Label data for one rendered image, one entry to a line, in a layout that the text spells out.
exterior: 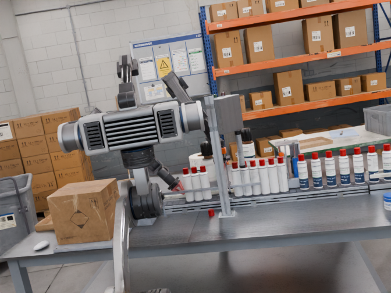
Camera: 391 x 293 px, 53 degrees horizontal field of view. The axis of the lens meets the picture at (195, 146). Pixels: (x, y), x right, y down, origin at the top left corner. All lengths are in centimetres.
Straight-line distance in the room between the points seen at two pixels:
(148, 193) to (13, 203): 271
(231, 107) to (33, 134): 378
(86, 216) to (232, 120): 92
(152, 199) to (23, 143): 408
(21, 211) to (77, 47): 342
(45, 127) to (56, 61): 175
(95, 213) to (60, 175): 346
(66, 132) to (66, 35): 531
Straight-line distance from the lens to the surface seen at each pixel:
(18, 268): 242
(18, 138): 558
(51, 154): 550
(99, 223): 212
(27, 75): 697
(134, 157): 158
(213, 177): 257
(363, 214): 209
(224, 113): 206
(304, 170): 228
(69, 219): 218
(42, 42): 700
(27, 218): 426
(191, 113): 156
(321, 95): 623
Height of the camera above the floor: 163
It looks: 11 degrees down
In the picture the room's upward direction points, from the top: 9 degrees counter-clockwise
